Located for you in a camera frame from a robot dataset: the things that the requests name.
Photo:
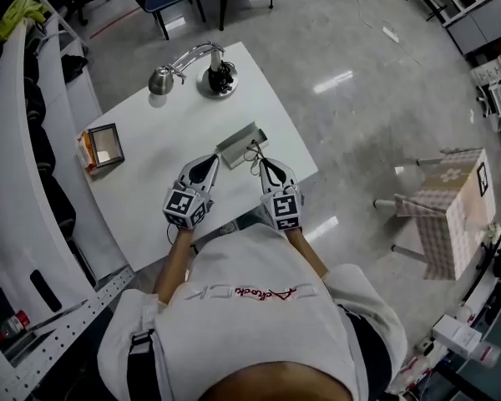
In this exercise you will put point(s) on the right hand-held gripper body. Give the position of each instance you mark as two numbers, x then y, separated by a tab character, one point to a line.
284	209

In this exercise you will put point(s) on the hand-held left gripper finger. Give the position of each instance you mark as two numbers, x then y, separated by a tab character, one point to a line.
197	171
209	173

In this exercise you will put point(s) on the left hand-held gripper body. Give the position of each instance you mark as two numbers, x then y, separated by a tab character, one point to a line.
183	207

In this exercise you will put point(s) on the thin-framed eyeglasses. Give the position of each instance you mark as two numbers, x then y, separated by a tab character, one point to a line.
254	156

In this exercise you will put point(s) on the grey rectangular box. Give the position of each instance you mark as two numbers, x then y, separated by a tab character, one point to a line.
234	146

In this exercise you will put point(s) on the person's right forearm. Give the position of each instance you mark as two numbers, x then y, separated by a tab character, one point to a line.
307	253

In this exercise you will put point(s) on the person's left forearm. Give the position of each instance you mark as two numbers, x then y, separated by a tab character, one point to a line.
173	265

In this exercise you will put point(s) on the white table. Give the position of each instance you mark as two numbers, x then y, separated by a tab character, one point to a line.
163	140

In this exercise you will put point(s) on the silver desk lamp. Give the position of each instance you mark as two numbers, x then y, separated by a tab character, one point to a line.
217	79

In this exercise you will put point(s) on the person's white shirt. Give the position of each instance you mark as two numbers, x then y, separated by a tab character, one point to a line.
250	320

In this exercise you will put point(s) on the white perforated shelving rack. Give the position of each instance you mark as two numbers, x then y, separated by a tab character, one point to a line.
25	224

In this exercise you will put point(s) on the black phone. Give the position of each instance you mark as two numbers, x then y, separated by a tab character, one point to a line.
46	290

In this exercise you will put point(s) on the dark-legged table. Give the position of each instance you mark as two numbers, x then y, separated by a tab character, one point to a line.
222	11

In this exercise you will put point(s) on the small table with plaid cloth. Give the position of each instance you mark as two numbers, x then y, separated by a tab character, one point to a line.
463	224

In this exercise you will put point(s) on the white power strip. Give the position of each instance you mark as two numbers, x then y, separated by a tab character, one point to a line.
391	35

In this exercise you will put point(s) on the black and white printed card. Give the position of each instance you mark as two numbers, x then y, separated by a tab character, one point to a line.
482	178

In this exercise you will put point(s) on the red-capped plastic bottle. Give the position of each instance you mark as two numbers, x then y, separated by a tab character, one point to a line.
14	324

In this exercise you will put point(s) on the white cardboard box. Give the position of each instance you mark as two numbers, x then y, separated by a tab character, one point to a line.
457	336

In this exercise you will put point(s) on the small white cart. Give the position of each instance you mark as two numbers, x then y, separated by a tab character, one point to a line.
499	94

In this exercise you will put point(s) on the yellow-green cloth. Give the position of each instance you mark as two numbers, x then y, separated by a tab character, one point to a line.
18	17

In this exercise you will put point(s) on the grey cabinet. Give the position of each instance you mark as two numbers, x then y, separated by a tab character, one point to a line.
484	27

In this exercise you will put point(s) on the dark picture frame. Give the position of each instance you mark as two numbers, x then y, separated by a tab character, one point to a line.
105	145

